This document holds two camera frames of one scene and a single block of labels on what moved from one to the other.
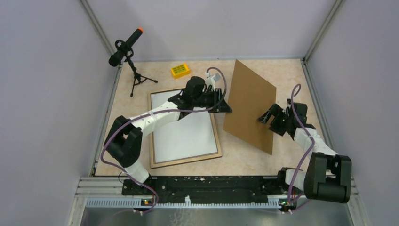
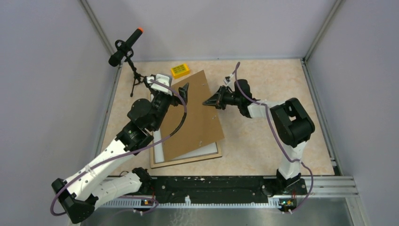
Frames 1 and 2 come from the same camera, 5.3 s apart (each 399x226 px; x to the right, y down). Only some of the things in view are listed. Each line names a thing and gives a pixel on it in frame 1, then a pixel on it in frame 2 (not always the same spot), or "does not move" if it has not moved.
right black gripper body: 278,124 → 230,98
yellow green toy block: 180,70 does not move
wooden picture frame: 153,165 does not move
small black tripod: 139,78 does not move
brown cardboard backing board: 251,96 → 202,126
